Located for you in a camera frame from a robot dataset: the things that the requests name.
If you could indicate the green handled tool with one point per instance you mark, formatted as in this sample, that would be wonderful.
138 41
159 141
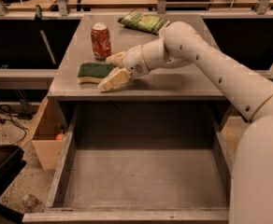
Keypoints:
38 19

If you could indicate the crushed orange soda can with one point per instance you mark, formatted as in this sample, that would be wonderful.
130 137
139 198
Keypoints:
100 41

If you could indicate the orange ball in box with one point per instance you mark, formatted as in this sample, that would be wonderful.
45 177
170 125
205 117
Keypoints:
59 136

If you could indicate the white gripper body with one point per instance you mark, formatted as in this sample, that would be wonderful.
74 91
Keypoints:
134 61

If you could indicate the green chip bag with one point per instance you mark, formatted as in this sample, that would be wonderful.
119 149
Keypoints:
146 23

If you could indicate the open grey top drawer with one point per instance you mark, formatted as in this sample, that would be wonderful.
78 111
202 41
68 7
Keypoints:
140 163

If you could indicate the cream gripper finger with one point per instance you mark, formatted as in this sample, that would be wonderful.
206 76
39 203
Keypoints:
116 78
116 59

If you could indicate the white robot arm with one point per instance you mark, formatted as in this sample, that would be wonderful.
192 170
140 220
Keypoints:
251 198

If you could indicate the metal railing frame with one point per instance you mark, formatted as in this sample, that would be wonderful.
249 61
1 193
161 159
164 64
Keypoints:
80 3

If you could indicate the green and yellow sponge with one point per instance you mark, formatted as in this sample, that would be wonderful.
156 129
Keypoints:
94 72

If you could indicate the black chair base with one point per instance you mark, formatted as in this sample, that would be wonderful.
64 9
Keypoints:
11 163

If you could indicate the grey cabinet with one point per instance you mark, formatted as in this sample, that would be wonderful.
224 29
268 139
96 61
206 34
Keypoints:
183 83

